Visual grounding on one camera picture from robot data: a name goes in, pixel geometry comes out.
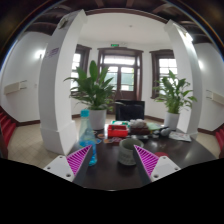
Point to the purple wall sign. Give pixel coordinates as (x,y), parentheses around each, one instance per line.
(52,52)

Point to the red carpeted staircase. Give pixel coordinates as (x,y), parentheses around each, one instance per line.
(220,138)
(6,128)

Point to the grey patterned cup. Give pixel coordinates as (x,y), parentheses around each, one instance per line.
(126,151)

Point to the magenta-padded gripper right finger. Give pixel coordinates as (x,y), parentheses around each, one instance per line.
(148,160)

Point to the potted plant in white pot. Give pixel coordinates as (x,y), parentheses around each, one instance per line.
(173,100)
(95,96)

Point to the green box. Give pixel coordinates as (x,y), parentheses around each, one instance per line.
(120,122)

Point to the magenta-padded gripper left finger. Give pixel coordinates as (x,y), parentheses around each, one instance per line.
(78,160)

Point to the red plastic basket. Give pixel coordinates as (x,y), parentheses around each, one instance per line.
(117,131)

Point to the clear blue-capped drink bottle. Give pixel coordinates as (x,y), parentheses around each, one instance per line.
(87,136)

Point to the brown tray of white packets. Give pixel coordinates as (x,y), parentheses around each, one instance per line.
(138,126)

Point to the black chair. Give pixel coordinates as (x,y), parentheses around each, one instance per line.
(130,110)

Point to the grey round object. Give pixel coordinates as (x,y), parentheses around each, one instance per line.
(165,131)

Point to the brown-framed window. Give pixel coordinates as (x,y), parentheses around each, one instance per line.
(78,60)
(166,65)

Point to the flat round red coaster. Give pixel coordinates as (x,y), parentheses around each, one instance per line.
(162,154)

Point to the orange round sticker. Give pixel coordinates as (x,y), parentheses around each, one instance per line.
(100,135)

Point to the purple round sticker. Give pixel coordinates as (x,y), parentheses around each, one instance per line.
(115,140)

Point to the brown wooden double door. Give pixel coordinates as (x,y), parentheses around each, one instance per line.
(128,73)

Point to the green exit sign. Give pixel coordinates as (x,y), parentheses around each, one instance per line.
(114,45)

